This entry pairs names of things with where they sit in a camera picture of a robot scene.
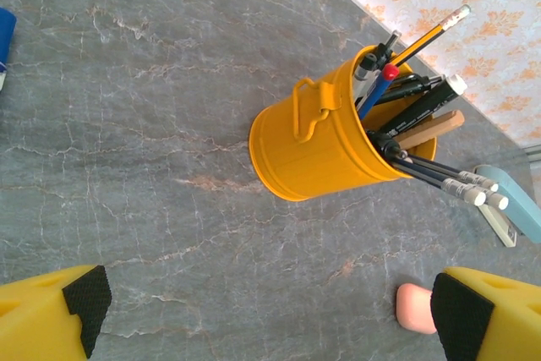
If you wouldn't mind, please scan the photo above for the black marker white cap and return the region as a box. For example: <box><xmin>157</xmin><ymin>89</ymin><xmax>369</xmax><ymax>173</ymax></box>
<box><xmin>378</xmin><ymin>74</ymin><xmax>469</xmax><ymax>136</ymax></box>

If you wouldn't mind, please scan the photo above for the yellow metal pen cup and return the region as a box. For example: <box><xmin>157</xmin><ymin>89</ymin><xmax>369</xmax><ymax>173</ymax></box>
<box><xmin>248</xmin><ymin>44</ymin><xmax>438</xmax><ymax>203</ymax></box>

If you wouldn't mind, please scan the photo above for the blue pen red cap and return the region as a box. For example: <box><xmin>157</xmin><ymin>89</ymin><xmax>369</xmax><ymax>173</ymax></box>
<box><xmin>357</xmin><ymin>63</ymin><xmax>401</xmax><ymax>121</ymax></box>

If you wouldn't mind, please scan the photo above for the pink eraser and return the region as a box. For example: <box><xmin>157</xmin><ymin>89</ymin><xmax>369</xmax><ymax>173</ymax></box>
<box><xmin>396</xmin><ymin>282</ymin><xmax>439</xmax><ymax>336</ymax></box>

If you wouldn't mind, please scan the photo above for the flat wooden stick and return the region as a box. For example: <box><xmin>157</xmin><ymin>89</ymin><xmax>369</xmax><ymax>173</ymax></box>
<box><xmin>395</xmin><ymin>110</ymin><xmax>466</xmax><ymax>151</ymax></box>

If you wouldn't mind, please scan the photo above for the black ballpoint pen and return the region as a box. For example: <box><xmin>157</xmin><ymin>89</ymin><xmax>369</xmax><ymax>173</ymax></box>
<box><xmin>371</xmin><ymin>74</ymin><xmax>445</xmax><ymax>104</ymax></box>

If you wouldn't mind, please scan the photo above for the yellow and black pencil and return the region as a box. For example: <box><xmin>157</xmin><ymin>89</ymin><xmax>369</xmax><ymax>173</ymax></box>
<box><xmin>391</xmin><ymin>4</ymin><xmax>472</xmax><ymax>67</ymax></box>

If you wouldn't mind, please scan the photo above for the blue whiteboard marker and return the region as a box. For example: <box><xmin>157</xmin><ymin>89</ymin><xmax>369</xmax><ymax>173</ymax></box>
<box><xmin>0</xmin><ymin>8</ymin><xmax>18</xmax><ymax>94</ymax></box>

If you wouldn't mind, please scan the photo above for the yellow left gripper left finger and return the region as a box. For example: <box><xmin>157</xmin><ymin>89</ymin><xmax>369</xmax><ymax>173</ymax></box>
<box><xmin>0</xmin><ymin>264</ymin><xmax>113</xmax><ymax>361</ymax></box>

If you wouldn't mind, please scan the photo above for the teal and white stapler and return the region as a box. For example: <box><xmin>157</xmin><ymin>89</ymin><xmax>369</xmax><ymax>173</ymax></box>
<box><xmin>472</xmin><ymin>164</ymin><xmax>541</xmax><ymax>249</ymax></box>

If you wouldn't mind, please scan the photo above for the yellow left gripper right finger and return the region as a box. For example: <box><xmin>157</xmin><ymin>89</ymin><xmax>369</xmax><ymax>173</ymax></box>
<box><xmin>430</xmin><ymin>266</ymin><xmax>541</xmax><ymax>361</ymax></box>

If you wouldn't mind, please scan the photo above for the clear pen black clip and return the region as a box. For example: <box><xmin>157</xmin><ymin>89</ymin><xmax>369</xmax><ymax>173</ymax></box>
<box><xmin>352</xmin><ymin>30</ymin><xmax>402</xmax><ymax>83</ymax></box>

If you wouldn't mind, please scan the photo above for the dark pencil white eraser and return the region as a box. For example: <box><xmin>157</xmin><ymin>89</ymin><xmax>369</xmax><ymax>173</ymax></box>
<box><xmin>405</xmin><ymin>153</ymin><xmax>500</xmax><ymax>193</ymax></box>
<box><xmin>481</xmin><ymin>191</ymin><xmax>511</xmax><ymax>211</ymax></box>
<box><xmin>391</xmin><ymin>157</ymin><xmax>488</xmax><ymax>206</ymax></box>

